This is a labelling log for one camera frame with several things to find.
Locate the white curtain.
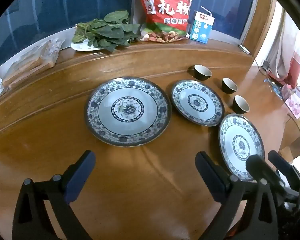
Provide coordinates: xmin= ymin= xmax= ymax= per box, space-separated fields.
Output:
xmin=266 ymin=10 xmax=300 ymax=80

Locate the blue and white milk carton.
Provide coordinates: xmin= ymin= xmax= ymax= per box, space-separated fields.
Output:
xmin=189 ymin=6 xmax=215 ymax=44

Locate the red and green snack bag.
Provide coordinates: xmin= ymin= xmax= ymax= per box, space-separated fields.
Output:
xmin=133 ymin=0 xmax=196 ymax=43

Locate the black cable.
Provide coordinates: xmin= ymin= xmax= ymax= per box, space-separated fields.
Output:
xmin=249 ymin=53 xmax=268 ymax=74

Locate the pink patterned box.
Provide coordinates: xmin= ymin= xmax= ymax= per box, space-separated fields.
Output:
xmin=285 ymin=94 xmax=300 ymax=115

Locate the clear bag of bread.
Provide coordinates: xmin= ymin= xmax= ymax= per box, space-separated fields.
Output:
xmin=1 ymin=38 xmax=63 ymax=92

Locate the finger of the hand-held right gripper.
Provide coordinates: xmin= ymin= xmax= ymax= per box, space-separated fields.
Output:
xmin=268 ymin=150 xmax=300 ymax=190
xmin=245 ymin=154 xmax=286 ymax=189

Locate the bunch of green spinach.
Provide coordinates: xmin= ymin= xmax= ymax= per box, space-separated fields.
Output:
xmin=72 ymin=10 xmax=142 ymax=53

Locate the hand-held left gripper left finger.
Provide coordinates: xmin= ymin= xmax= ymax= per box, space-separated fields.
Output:
xmin=12 ymin=150 xmax=96 ymax=240

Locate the blue glass window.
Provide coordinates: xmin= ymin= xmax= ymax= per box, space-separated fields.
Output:
xmin=0 ymin=0 xmax=256 ymax=75

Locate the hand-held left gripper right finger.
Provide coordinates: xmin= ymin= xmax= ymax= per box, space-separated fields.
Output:
xmin=195 ymin=151 xmax=279 ymax=240

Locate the large blue floral plate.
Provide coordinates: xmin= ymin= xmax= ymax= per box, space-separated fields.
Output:
xmin=84 ymin=76 xmax=172 ymax=147

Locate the small blue floral plate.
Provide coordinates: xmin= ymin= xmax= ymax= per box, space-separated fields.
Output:
xmin=171 ymin=79 xmax=225 ymax=127
xmin=218 ymin=113 xmax=265 ymax=182

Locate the white plate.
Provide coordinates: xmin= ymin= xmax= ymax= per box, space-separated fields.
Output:
xmin=71 ymin=39 xmax=104 ymax=52

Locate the small dark bowl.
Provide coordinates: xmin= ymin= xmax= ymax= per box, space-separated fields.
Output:
xmin=232 ymin=95 xmax=250 ymax=113
xmin=221 ymin=77 xmax=238 ymax=94
xmin=194 ymin=64 xmax=213 ymax=81

